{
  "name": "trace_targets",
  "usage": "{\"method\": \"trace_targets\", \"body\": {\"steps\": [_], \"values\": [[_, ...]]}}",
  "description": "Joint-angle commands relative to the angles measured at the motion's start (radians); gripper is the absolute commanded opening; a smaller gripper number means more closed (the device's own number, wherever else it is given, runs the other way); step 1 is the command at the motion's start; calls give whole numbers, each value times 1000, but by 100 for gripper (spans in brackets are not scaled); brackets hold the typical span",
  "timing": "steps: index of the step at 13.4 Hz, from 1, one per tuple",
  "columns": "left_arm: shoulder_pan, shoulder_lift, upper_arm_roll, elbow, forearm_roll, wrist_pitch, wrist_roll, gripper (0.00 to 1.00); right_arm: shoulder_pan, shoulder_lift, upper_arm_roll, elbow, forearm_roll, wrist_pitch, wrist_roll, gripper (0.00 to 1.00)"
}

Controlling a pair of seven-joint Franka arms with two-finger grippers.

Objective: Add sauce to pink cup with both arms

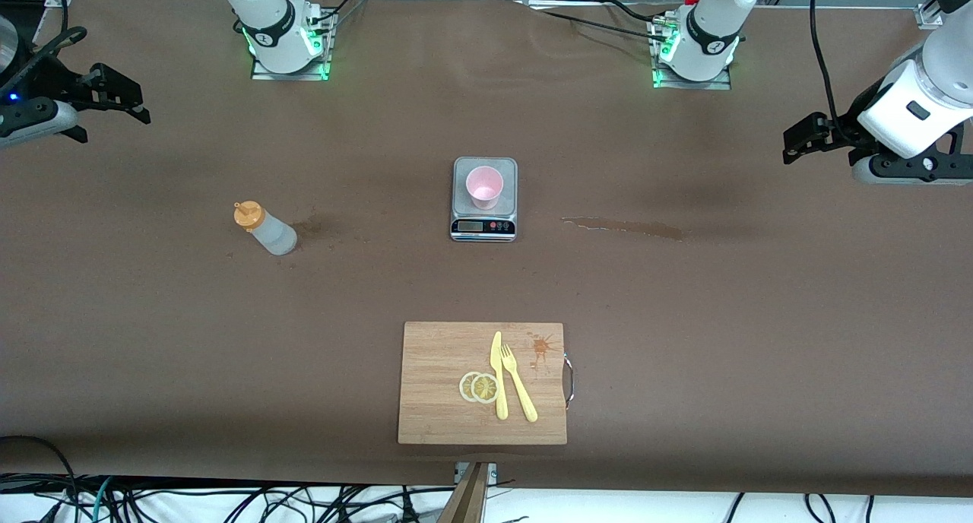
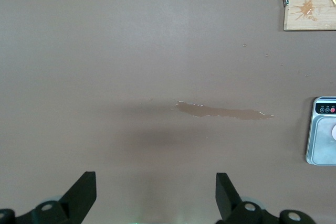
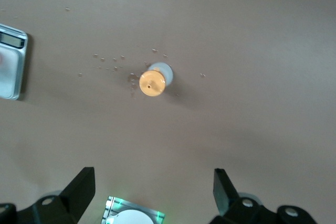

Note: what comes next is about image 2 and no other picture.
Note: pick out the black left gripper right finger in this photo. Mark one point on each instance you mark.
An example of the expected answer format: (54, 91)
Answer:
(228, 203)

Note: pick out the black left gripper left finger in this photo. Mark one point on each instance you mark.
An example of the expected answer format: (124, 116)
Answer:
(76, 200)

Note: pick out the brown sauce splash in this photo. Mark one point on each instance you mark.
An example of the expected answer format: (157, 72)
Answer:
(306, 7)

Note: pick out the spilled liquid puddle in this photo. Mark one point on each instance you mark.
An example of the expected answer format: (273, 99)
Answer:
(223, 112)

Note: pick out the silver digital kitchen scale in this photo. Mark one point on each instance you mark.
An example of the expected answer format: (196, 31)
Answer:
(321, 145)

